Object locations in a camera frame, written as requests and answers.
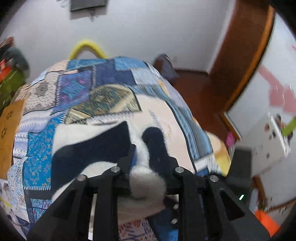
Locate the pink heart wall sticker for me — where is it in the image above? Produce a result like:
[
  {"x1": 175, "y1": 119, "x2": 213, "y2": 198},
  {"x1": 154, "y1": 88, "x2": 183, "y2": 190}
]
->
[{"x1": 258, "y1": 65, "x2": 295, "y2": 115}]

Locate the grey plush toy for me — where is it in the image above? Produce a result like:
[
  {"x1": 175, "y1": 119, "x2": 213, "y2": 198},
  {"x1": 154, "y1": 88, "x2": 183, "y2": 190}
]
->
[{"x1": 3, "y1": 47, "x2": 30, "y2": 71}]

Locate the yellow curved bed rail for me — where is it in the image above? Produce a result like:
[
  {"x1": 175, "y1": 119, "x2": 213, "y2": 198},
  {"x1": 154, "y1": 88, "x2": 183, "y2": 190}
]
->
[{"x1": 68, "y1": 39, "x2": 107, "y2": 60}]

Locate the white sticker-covered box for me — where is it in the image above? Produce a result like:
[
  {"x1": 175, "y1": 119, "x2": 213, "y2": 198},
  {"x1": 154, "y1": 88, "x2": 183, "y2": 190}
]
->
[{"x1": 237, "y1": 113, "x2": 290, "y2": 176}]

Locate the small black wall monitor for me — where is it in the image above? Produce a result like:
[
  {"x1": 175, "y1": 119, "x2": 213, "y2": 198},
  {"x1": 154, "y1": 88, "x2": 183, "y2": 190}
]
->
[{"x1": 70, "y1": 0, "x2": 107, "y2": 12}]

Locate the orange sleeve forearm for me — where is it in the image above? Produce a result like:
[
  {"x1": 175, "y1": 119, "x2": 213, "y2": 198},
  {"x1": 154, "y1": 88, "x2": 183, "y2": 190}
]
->
[{"x1": 254, "y1": 210, "x2": 280, "y2": 237}]

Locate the brown wooden door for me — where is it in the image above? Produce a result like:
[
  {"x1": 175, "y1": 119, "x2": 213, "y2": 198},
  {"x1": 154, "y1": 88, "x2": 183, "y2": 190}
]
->
[{"x1": 210, "y1": 1, "x2": 274, "y2": 140}]

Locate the blue patchwork quilt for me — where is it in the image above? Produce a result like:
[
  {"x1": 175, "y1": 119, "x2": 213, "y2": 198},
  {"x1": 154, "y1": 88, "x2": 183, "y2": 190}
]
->
[{"x1": 1, "y1": 57, "x2": 230, "y2": 237}]

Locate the purple grey backpack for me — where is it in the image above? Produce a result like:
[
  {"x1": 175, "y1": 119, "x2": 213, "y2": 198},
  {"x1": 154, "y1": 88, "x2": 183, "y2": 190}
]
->
[{"x1": 153, "y1": 54, "x2": 179, "y2": 84}]

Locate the green fabric storage basket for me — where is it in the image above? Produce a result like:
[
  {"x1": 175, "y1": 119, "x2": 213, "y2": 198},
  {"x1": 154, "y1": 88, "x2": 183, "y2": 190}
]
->
[{"x1": 0, "y1": 69, "x2": 26, "y2": 112}]

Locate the orange box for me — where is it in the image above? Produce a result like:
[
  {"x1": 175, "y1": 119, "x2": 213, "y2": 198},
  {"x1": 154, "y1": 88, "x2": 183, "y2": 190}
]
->
[{"x1": 0, "y1": 60, "x2": 12, "y2": 82}]

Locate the white and navy striped sweater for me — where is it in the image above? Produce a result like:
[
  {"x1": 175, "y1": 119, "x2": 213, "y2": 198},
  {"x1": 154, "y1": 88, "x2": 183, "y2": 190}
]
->
[{"x1": 50, "y1": 121, "x2": 166, "y2": 225}]

